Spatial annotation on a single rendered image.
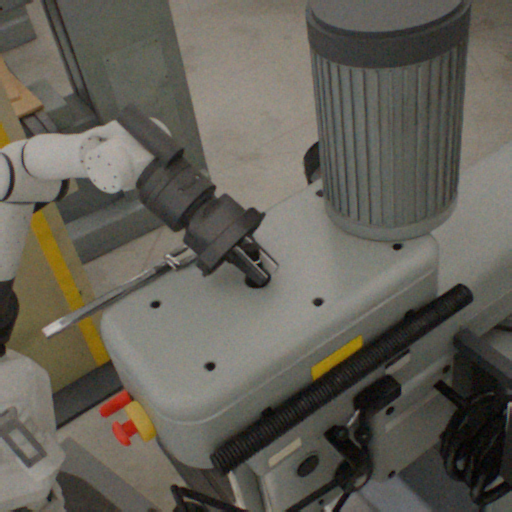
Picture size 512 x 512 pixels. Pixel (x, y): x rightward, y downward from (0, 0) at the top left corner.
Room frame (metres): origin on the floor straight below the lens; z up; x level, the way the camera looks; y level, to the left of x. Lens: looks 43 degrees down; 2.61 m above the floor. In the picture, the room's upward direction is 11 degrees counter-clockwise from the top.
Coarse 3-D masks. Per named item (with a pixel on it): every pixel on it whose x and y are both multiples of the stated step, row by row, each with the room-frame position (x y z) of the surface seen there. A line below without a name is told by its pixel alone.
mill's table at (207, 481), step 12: (168, 456) 1.15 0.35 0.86; (180, 468) 1.07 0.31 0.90; (192, 468) 1.07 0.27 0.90; (204, 468) 1.07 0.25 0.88; (192, 480) 1.03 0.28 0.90; (204, 480) 1.02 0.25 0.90; (216, 480) 1.02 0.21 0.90; (228, 480) 1.01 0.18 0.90; (204, 492) 0.99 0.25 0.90; (216, 492) 0.98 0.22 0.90; (228, 492) 0.98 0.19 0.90; (204, 504) 0.97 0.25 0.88
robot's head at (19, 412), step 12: (12, 408) 0.76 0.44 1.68; (24, 408) 0.76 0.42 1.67; (0, 420) 0.74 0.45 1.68; (12, 420) 0.72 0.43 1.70; (0, 432) 0.71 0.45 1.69; (24, 432) 0.71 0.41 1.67; (12, 444) 0.70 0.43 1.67; (36, 444) 0.70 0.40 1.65; (24, 456) 0.69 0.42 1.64; (36, 456) 0.69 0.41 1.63
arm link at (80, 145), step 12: (156, 120) 0.91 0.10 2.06; (96, 132) 0.93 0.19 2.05; (108, 132) 0.93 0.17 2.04; (168, 132) 0.89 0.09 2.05; (72, 144) 0.92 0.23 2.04; (84, 144) 0.91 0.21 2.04; (96, 144) 0.93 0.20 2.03; (72, 156) 0.91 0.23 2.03; (84, 156) 0.90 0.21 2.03; (72, 168) 0.90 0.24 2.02; (84, 168) 0.89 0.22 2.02
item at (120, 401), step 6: (120, 396) 0.71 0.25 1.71; (126, 396) 0.71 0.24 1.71; (108, 402) 0.71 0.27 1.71; (114, 402) 0.70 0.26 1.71; (120, 402) 0.70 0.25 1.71; (126, 402) 0.70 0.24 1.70; (102, 408) 0.70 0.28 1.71; (108, 408) 0.70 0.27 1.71; (114, 408) 0.70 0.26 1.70; (120, 408) 0.70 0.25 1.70; (102, 414) 0.69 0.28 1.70; (108, 414) 0.69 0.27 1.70
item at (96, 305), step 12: (180, 252) 0.81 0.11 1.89; (168, 264) 0.79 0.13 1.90; (180, 264) 0.78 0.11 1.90; (144, 276) 0.77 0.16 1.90; (156, 276) 0.77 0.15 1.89; (120, 288) 0.76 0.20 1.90; (132, 288) 0.75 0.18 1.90; (96, 300) 0.74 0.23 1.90; (108, 300) 0.74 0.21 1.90; (72, 312) 0.73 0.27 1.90; (84, 312) 0.72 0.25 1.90; (60, 324) 0.71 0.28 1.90; (72, 324) 0.71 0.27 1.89; (48, 336) 0.69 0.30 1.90
